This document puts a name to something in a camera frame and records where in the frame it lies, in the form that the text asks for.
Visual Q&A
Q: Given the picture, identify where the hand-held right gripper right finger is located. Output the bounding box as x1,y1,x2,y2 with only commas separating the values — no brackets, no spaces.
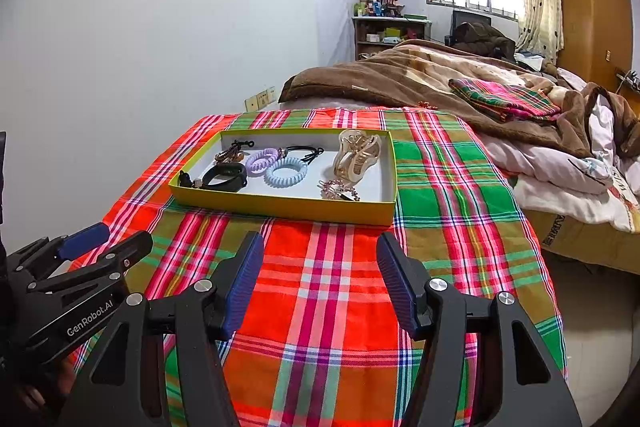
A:
376,232,583,427

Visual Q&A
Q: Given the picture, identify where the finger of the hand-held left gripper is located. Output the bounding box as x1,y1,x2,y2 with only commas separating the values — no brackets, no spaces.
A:
22,230,154,296
7,222,111,279

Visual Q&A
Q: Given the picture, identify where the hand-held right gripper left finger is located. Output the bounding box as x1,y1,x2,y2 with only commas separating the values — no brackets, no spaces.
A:
57,231,265,427

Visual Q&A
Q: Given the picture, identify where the rhinestone hair clip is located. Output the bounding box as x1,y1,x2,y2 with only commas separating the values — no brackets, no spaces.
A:
317,179,362,203

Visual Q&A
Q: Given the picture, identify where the black wristband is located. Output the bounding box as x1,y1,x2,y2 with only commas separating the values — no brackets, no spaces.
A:
192,161,249,193

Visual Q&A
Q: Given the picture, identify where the pale blue spiral hair tie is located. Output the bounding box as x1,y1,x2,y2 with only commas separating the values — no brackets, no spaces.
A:
263,158,309,189

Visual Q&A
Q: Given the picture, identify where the yellow-green cardboard box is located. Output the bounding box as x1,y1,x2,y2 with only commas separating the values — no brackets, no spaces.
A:
168,127,400,228

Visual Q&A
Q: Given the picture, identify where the purple spiral hair tie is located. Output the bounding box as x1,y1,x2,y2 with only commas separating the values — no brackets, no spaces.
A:
244,147,280,177

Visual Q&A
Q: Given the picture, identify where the black cord hair tie charm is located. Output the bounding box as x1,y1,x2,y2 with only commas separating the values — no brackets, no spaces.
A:
277,144,325,166

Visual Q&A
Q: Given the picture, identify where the person's left hand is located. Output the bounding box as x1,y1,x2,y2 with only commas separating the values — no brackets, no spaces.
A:
17,357,76,414

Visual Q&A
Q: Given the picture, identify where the gold hair claw clip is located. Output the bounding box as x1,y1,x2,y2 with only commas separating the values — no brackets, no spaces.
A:
332,129,384,184

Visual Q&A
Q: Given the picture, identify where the white pink quilt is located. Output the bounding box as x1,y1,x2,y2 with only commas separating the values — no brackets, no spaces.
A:
479,67,640,234

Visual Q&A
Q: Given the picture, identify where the brown blanket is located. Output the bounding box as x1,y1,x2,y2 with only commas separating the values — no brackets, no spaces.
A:
278,37,640,158

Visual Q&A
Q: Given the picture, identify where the folded plaid cloth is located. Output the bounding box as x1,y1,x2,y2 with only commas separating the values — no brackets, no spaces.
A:
448,77,562,123

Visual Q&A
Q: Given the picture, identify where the wooden shelf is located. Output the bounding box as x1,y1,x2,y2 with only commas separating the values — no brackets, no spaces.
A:
352,15,432,62

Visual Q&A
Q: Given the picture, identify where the dark jacket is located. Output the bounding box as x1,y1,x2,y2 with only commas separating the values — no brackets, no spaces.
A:
452,21,517,60

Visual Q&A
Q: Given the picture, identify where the black monitor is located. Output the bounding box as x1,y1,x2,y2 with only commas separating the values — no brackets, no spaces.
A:
452,10,492,39

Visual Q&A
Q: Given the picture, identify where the group of bottles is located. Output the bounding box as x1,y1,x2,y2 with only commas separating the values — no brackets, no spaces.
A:
353,0,406,19

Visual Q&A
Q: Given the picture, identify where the wooden wardrobe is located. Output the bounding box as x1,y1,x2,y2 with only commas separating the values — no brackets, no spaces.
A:
553,0,636,96

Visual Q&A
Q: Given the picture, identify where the brown beaded bracelet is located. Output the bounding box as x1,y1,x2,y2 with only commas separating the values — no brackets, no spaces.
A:
214,139,256,163

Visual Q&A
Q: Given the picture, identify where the wall socket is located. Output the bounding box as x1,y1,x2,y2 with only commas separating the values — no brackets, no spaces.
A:
244,87,279,112

